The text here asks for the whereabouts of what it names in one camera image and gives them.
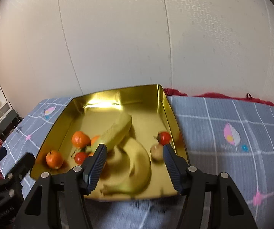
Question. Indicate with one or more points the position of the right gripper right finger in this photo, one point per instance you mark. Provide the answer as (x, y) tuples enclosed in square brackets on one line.
[(190, 182)]

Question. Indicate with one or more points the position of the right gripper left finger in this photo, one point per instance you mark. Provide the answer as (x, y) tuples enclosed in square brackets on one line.
[(79, 182)]

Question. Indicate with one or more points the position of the small red tomato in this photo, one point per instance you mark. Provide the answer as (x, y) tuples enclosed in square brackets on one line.
[(80, 157)]

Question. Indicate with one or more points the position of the mandarin orange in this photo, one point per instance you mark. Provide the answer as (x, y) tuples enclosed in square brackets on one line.
[(54, 159), (80, 140)]

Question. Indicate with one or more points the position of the orange with green leaf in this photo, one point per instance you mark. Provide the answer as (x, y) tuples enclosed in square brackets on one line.
[(94, 139)]

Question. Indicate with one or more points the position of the brown round longan fruit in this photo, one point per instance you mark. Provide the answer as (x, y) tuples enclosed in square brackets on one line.
[(157, 152)]

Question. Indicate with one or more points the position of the large yellow banana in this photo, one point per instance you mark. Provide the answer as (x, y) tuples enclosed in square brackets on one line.
[(139, 173)]

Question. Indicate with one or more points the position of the large red tomato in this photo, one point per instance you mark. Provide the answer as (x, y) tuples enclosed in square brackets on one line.
[(164, 138)]

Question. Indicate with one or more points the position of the grey checked bed sheet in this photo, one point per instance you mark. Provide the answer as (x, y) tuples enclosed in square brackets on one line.
[(221, 135)]

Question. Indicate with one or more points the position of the gold tin box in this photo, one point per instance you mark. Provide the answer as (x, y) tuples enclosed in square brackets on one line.
[(93, 114)]

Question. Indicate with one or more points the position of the white shelf furniture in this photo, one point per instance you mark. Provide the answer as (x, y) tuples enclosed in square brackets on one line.
[(9, 117)]

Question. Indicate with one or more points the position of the red blanket edge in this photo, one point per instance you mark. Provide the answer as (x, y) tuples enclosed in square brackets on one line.
[(247, 98)]

